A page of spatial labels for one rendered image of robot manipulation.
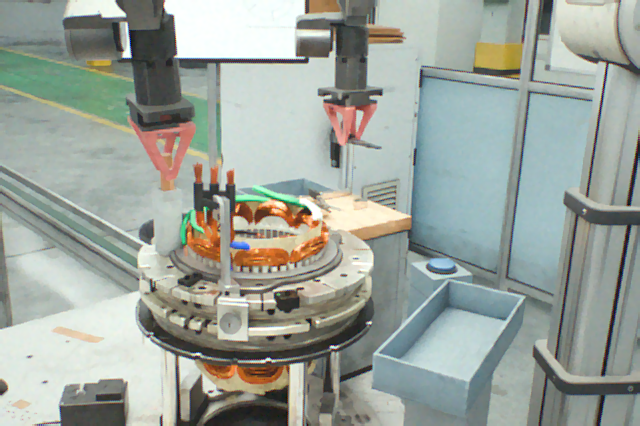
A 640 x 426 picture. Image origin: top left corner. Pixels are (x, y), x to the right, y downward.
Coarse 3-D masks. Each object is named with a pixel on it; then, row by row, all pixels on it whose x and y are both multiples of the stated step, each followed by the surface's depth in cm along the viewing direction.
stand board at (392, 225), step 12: (336, 204) 131; (348, 204) 131; (372, 204) 131; (324, 216) 124; (336, 216) 124; (348, 216) 124; (360, 216) 124; (372, 216) 125; (384, 216) 125; (396, 216) 125; (408, 216) 125; (336, 228) 118; (348, 228) 118; (360, 228) 119; (372, 228) 120; (384, 228) 122; (396, 228) 124; (408, 228) 126
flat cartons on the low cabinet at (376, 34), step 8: (368, 24) 353; (376, 32) 321; (384, 32) 323; (392, 32) 324; (400, 32) 326; (368, 40) 322; (376, 40) 324; (384, 40) 326; (392, 40) 329; (400, 40) 332
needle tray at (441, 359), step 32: (448, 288) 99; (480, 288) 97; (416, 320) 88; (448, 320) 96; (480, 320) 96; (512, 320) 89; (384, 352) 80; (416, 352) 87; (448, 352) 87; (480, 352) 87; (384, 384) 79; (416, 384) 77; (448, 384) 75; (480, 384) 79; (416, 416) 86; (448, 416) 84; (480, 416) 89
